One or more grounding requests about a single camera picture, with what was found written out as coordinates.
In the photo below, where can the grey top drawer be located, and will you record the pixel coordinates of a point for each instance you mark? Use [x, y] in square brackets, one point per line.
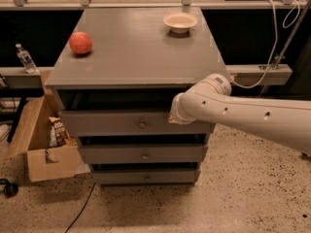
[96, 123]

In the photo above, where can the grey drawer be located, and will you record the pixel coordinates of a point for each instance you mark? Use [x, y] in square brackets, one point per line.
[96, 123]
[143, 154]
[147, 176]

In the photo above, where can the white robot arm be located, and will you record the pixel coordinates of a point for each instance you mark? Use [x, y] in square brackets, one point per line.
[285, 122]

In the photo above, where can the grey drawer cabinet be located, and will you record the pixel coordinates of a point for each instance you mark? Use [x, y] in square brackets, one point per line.
[137, 64]

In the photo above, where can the grey bottom drawer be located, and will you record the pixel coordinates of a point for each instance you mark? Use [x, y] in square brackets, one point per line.
[147, 176]

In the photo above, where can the grey middle drawer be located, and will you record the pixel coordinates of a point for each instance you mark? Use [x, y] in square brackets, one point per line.
[143, 154]

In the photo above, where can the beige bowl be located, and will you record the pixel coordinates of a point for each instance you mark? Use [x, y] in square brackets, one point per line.
[180, 23]

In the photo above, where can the orange red ball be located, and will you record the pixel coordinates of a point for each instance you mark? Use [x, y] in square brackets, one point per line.
[80, 43]

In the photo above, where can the snack bag in box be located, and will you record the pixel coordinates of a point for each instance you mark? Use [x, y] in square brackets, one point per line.
[59, 136]

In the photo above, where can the open cardboard box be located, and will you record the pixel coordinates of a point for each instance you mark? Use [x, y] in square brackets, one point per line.
[32, 139]

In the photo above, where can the clear plastic water bottle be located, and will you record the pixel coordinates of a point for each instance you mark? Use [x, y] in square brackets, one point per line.
[26, 59]

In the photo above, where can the black caster wheel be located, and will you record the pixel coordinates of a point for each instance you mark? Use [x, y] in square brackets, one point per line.
[10, 189]

